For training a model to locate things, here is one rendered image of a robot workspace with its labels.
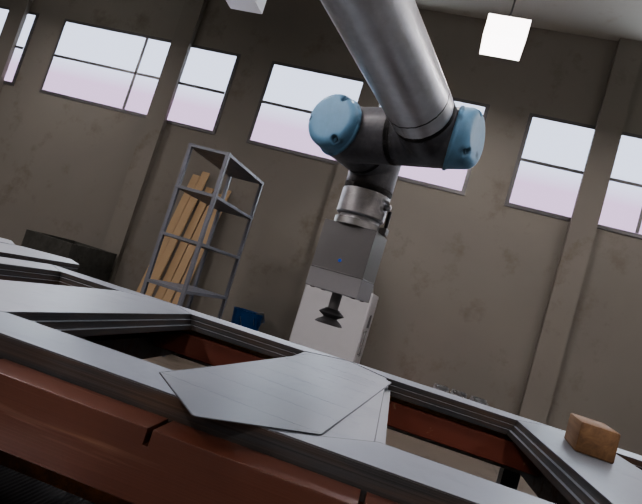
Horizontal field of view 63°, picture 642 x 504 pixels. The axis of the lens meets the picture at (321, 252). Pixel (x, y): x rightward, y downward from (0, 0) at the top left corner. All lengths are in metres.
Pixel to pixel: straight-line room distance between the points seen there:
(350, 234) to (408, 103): 0.26
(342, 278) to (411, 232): 6.24
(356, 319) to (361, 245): 5.36
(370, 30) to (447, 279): 6.47
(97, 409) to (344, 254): 0.42
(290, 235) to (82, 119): 3.83
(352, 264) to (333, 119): 0.21
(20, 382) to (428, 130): 0.47
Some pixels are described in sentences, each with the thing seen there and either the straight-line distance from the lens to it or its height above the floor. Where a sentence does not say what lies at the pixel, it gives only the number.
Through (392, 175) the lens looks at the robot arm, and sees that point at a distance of 0.80.
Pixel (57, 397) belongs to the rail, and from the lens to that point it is 0.52.
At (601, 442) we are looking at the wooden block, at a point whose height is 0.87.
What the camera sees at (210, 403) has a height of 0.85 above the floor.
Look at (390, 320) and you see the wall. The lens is 6.91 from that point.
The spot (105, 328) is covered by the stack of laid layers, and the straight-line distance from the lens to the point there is 0.88.
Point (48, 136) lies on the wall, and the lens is 9.40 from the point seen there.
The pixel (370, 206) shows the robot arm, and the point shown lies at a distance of 0.78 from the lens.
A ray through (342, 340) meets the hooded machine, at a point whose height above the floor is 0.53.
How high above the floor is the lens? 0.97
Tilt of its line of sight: 4 degrees up
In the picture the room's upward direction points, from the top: 17 degrees clockwise
